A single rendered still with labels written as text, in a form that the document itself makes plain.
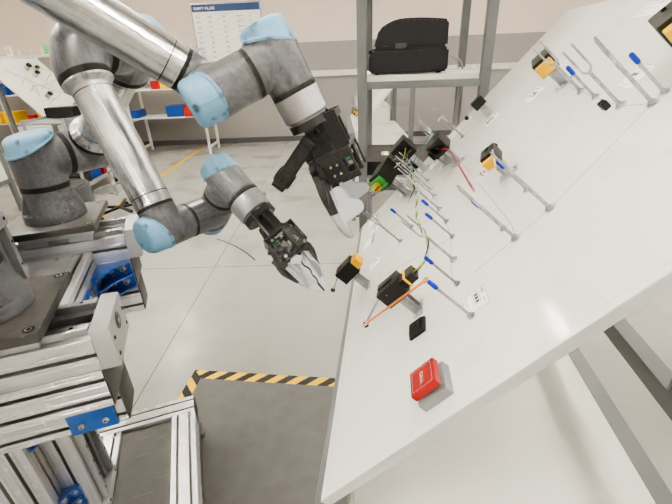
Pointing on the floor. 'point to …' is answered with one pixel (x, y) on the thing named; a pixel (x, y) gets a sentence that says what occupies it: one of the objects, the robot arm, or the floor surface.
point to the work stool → (116, 195)
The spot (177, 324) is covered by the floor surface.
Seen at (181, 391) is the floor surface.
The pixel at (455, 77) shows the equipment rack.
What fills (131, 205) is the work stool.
